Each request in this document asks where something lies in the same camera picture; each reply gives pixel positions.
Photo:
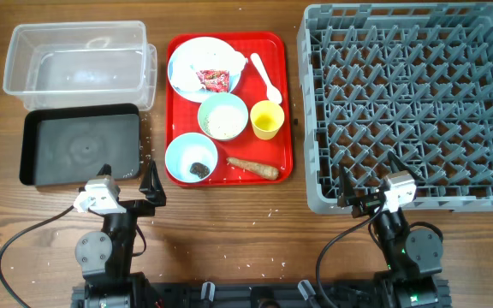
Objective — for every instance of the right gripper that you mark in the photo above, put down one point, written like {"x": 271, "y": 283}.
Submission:
{"x": 368, "y": 203}

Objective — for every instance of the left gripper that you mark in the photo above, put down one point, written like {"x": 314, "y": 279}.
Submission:
{"x": 152, "y": 194}

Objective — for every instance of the small light blue bowl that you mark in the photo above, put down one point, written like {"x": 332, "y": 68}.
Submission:
{"x": 187, "y": 149}

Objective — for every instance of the dark brown food lump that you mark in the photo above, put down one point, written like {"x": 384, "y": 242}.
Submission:
{"x": 200, "y": 170}

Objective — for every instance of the brown carrot piece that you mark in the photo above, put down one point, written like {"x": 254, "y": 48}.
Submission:
{"x": 265, "y": 171}

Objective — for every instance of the pile of white rice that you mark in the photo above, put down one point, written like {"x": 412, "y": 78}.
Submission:
{"x": 224, "y": 122}

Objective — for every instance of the green bowl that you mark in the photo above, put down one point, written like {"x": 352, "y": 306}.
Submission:
{"x": 216, "y": 100}

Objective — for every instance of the yellow plastic cup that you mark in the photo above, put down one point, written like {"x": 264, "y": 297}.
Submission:
{"x": 266, "y": 118}

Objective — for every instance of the red snack wrapper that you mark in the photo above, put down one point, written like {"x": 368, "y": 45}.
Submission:
{"x": 214, "y": 80}

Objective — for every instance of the white paper napkin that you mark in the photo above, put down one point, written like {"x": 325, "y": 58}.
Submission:
{"x": 206, "y": 57}

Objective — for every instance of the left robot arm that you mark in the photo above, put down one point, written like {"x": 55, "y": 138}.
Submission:
{"x": 105, "y": 256}

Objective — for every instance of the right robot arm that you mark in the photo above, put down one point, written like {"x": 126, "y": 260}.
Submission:
{"x": 412, "y": 251}

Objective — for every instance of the grey dishwasher rack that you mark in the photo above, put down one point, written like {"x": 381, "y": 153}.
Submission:
{"x": 410, "y": 79}

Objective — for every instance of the clear plastic waste bin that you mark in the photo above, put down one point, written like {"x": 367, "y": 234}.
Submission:
{"x": 75, "y": 64}

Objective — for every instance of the black plastic tray bin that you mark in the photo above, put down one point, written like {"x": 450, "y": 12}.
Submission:
{"x": 71, "y": 145}

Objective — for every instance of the red serving tray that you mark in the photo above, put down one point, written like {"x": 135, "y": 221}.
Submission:
{"x": 181, "y": 113}

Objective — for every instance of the white plastic spoon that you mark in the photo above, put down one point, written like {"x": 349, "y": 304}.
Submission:
{"x": 272, "y": 93}

